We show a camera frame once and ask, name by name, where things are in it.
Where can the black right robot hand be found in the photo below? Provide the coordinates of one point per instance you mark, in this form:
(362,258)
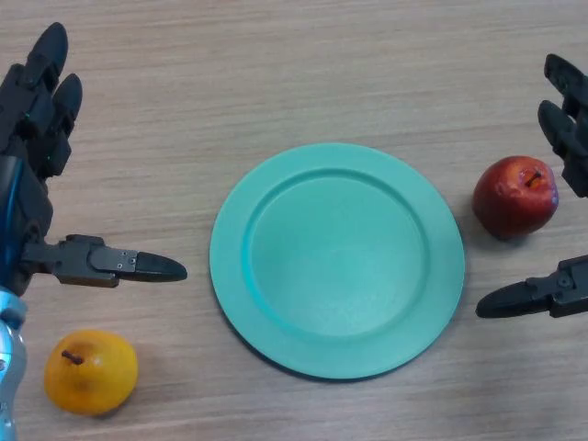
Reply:
(569,285)

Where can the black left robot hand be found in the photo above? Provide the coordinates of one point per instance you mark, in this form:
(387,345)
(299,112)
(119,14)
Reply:
(27,202)

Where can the yellow pear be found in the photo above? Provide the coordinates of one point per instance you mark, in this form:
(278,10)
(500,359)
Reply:
(92,374)

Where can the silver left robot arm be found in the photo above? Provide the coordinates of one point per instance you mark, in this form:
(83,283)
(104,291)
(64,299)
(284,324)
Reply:
(11,367)

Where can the green round plate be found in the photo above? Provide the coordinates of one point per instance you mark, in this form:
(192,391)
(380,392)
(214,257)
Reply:
(337,262)

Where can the red apple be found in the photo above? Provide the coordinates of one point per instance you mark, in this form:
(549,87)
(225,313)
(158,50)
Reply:
(510,202)

